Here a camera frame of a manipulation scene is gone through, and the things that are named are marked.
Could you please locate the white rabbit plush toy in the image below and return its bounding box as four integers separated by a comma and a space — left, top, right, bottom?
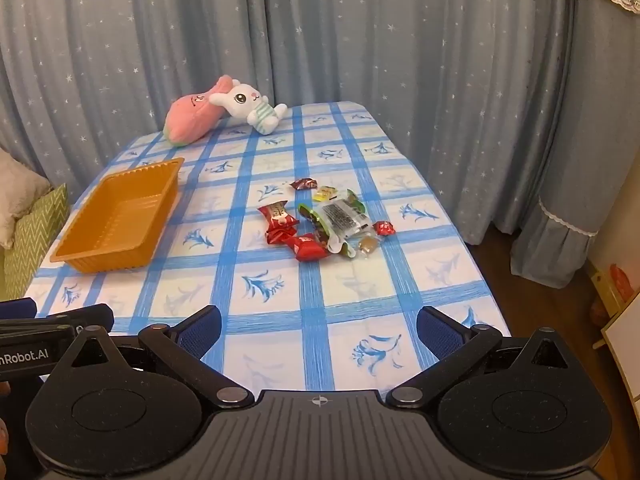
209, 81, 289, 136

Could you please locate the blue-grey star curtain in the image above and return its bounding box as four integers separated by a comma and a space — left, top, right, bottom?
0, 0, 576, 246

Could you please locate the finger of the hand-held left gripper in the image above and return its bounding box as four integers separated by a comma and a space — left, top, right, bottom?
0, 298, 38, 318
35, 304, 114, 337

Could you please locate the wooden framed white board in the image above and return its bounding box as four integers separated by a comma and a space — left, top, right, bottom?
599, 290, 640, 403

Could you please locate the green zigzag cushion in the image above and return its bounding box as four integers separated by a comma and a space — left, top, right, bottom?
2, 183, 71, 302

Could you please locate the red wrapper with brown picture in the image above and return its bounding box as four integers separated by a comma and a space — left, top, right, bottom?
257, 200, 291, 224

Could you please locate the green and white snack packet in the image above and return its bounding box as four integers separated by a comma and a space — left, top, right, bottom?
298, 203, 358, 258

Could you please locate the pink plush toy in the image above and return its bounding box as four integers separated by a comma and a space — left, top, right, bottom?
165, 76, 241, 147

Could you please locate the blue checkered tablecloth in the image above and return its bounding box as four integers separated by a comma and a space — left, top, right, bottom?
22, 101, 512, 396

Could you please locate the person's left hand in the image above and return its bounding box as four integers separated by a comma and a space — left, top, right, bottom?
0, 381, 12, 467

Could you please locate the lace-trimmed blue fabric cover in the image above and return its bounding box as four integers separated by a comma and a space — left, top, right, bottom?
510, 0, 640, 291

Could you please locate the clear packet of dark snack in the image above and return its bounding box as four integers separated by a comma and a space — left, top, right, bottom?
320, 196, 374, 237

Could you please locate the yellow wooden toy box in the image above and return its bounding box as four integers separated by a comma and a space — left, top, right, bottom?
586, 260, 640, 322

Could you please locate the orange plastic tray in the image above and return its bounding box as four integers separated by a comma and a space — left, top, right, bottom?
50, 157, 186, 273

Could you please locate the beige pillow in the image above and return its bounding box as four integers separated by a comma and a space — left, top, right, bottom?
0, 150, 51, 249

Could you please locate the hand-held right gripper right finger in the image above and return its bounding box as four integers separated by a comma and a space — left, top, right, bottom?
386, 306, 573, 408

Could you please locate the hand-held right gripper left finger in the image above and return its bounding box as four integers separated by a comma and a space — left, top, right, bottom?
67, 305, 253, 407

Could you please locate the red snack wrapper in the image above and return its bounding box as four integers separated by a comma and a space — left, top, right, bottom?
265, 222, 300, 246
285, 234, 329, 263

